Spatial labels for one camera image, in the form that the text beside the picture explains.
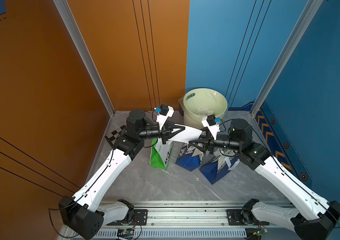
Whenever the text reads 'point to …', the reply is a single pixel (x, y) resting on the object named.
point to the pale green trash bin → (197, 104)
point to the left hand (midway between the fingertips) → (183, 127)
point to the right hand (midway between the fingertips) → (193, 137)
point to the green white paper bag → (160, 153)
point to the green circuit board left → (125, 233)
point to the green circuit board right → (260, 232)
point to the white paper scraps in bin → (204, 112)
